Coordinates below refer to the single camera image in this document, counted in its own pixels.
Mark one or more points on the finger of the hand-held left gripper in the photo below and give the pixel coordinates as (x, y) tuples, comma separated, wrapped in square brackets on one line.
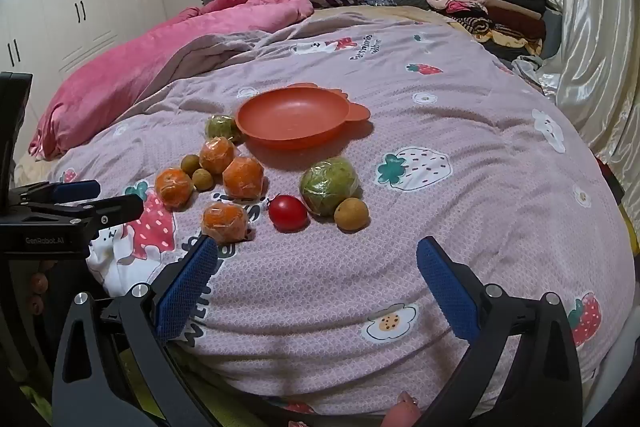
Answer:
[(75, 189), (120, 207)]

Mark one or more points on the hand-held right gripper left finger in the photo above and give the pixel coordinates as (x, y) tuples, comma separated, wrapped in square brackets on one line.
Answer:
[(187, 287)]

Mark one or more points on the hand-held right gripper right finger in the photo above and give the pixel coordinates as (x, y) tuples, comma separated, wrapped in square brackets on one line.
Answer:
[(447, 292)]

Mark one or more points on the plastic-wrapped orange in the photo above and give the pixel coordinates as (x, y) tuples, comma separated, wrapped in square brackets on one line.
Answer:
[(243, 177), (225, 221), (173, 188), (217, 155)]

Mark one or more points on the brown longan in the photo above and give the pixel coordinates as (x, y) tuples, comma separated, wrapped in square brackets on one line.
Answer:
[(202, 180), (190, 163), (351, 214)]

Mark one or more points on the red tomato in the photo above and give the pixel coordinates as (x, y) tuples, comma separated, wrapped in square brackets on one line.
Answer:
[(287, 213)]

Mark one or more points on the small green fruit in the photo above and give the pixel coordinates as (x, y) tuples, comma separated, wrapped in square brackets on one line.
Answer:
[(222, 127)]

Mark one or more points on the large green fruit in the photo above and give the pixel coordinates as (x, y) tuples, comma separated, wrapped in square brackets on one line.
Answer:
[(329, 186)]

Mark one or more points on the orange plastic plate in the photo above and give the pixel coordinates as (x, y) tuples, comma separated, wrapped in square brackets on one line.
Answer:
[(290, 112)]

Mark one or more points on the person's left hand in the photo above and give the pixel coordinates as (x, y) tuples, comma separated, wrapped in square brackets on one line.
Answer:
[(37, 281)]

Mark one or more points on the person's right hand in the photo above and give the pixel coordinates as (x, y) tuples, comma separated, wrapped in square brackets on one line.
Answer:
[(404, 413)]

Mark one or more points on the pink printed blanket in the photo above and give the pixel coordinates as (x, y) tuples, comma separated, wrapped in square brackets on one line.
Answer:
[(400, 232)]

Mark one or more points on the pink quilt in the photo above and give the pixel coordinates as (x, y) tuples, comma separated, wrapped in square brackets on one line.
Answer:
[(150, 52)]

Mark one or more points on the stack of folded clothes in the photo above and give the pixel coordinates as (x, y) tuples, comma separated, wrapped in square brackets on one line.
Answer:
[(500, 12)]

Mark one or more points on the beige bed sheet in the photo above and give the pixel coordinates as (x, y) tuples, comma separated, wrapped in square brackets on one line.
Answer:
[(385, 13)]

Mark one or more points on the blue patterned cloth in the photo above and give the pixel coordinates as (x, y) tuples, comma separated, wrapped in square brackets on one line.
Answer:
[(382, 1)]

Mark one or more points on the white satin curtain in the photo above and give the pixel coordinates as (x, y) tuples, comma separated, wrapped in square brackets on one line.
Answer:
[(590, 7)]

